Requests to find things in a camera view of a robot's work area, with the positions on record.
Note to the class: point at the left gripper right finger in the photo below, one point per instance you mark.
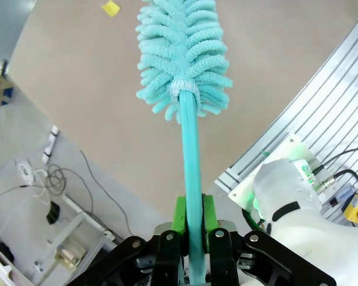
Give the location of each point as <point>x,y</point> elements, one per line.
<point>223,256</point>

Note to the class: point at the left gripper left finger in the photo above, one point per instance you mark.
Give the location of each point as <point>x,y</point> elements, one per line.
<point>167,256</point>

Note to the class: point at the teal microfibre duster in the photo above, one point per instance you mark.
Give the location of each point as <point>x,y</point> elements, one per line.
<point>192,149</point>

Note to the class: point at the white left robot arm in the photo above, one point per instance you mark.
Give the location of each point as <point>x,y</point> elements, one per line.
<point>301,241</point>

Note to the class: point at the small black floor object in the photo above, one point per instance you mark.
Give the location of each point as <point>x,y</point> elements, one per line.
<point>52,213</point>

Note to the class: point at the white power strip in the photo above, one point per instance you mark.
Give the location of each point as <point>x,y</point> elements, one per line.
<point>50,144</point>

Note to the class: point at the white storage bin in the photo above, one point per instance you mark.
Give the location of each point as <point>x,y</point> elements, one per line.
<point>3,268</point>

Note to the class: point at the white power adapter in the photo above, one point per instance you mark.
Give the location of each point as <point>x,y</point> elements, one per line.
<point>25,172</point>

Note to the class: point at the yellow paper scrap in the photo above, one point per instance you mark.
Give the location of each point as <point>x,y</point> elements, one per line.
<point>111,7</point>

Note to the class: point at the white table leg frame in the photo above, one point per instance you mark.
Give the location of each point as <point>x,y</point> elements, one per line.
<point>77,226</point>

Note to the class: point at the aluminium profile base plate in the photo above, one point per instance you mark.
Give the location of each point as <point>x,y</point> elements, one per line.
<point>331,104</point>

